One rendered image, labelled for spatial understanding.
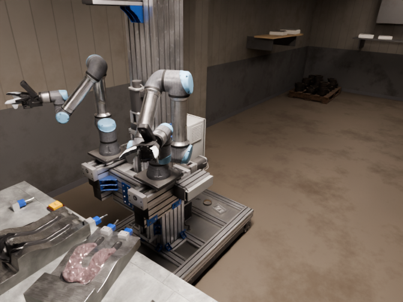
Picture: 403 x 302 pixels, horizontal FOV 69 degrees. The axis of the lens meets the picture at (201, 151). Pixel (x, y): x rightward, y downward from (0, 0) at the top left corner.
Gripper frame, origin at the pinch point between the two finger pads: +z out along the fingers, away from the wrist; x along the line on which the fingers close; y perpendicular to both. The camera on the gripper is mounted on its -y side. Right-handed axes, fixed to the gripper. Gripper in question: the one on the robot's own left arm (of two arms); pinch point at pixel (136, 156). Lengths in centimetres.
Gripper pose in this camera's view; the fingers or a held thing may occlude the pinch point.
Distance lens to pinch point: 115.3
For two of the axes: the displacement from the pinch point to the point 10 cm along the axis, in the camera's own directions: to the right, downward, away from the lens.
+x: -9.7, 0.1, 2.4
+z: -2.1, 4.2, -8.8
